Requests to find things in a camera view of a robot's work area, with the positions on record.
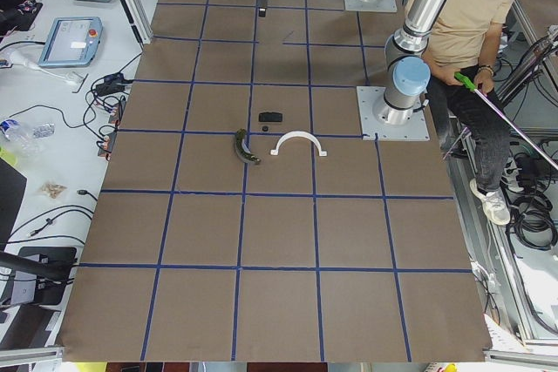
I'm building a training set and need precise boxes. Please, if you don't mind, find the black laptop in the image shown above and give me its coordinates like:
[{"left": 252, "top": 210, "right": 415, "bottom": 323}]
[{"left": 0, "top": 159, "right": 27, "bottom": 250}]

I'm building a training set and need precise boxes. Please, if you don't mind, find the green handled metal rod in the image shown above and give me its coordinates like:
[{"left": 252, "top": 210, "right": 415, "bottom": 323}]
[{"left": 453, "top": 71, "right": 558, "bottom": 171}]

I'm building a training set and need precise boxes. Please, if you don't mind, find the clear plastic water bottle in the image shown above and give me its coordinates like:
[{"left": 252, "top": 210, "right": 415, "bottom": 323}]
[{"left": 1, "top": 118, "right": 56, "bottom": 156}]

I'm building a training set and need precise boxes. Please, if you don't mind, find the black rectangular plastic block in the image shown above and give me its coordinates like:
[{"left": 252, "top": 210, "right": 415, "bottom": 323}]
[{"left": 258, "top": 112, "right": 283, "bottom": 124}]

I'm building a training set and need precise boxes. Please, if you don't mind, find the black usb hub box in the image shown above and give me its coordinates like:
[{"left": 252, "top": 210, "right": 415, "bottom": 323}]
[{"left": 94, "top": 72, "right": 133, "bottom": 97}]

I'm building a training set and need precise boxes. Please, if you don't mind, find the small bag of snacks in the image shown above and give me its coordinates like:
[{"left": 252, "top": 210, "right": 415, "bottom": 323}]
[{"left": 37, "top": 181, "right": 67, "bottom": 200}]

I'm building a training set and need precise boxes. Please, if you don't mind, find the dark green curved part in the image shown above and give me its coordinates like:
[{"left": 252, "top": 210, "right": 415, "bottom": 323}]
[{"left": 234, "top": 128, "right": 262, "bottom": 166}]

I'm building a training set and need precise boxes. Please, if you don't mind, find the near blue teach pendant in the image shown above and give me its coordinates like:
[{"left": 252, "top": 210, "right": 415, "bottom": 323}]
[{"left": 38, "top": 17, "right": 103, "bottom": 68}]

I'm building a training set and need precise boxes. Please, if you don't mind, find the white shoe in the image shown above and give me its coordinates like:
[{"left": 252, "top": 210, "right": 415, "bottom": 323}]
[{"left": 469, "top": 179, "right": 511, "bottom": 226}]

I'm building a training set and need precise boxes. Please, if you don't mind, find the white semicircular bracket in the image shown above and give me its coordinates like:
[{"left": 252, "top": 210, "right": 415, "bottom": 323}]
[{"left": 269, "top": 130, "right": 328, "bottom": 157}]

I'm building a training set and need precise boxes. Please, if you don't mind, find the person in beige shirt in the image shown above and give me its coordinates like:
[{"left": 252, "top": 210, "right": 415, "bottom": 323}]
[{"left": 422, "top": 0, "right": 541, "bottom": 227}]

